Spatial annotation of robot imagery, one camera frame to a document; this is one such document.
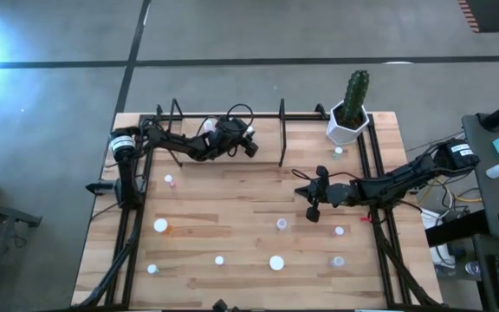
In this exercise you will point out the wide clear pill bottle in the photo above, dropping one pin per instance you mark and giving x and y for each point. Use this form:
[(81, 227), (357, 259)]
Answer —
[(338, 261)]

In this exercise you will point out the black table rig frame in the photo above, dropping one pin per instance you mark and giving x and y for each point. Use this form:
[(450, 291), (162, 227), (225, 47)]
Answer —
[(301, 116)]

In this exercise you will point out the white lying bottle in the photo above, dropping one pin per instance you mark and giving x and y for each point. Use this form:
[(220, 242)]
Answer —
[(498, 170)]

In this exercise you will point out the black mat striped edge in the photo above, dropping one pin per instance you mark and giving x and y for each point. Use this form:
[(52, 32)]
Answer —
[(492, 15)]

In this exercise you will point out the green cactus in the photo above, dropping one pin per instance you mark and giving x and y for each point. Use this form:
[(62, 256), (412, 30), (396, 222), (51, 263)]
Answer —
[(355, 95)]

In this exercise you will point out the black table-level camera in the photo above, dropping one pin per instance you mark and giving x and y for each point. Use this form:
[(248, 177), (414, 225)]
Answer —
[(222, 306)]

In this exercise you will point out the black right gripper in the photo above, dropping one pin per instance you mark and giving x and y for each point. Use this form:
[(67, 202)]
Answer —
[(338, 193)]

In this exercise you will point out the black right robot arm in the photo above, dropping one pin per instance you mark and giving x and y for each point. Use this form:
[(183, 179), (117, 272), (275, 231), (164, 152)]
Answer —
[(405, 180)]

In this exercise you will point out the clear pill bottle pink pills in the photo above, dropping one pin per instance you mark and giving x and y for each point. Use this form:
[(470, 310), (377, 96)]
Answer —
[(208, 125)]

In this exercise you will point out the wide pale pink pill bottle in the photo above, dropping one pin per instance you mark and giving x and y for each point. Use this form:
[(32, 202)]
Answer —
[(281, 224)]

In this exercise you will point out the white hexagonal plant pot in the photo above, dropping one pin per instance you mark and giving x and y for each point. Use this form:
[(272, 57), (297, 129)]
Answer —
[(340, 134)]

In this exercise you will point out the clear cup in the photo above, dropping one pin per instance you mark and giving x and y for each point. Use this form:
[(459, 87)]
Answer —
[(472, 268)]

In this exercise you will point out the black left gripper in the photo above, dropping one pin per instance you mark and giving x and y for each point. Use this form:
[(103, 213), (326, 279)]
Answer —
[(228, 138)]

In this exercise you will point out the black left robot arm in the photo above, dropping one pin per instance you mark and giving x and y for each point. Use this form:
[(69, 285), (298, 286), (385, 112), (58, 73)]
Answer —
[(176, 143)]

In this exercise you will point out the black desk frame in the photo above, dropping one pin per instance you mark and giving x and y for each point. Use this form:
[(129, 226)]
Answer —
[(7, 214)]

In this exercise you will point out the black side bracket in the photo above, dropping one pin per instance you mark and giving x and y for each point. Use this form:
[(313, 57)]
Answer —
[(99, 187)]

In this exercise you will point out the small red tag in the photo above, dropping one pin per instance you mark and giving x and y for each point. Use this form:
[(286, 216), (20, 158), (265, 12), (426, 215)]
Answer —
[(364, 219)]

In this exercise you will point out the pink pill bottle tan pills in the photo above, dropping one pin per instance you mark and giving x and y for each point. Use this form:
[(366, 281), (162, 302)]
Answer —
[(219, 260)]

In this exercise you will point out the orange pill bottle white cap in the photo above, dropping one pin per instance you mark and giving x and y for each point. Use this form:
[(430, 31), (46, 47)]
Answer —
[(276, 263), (160, 225)]

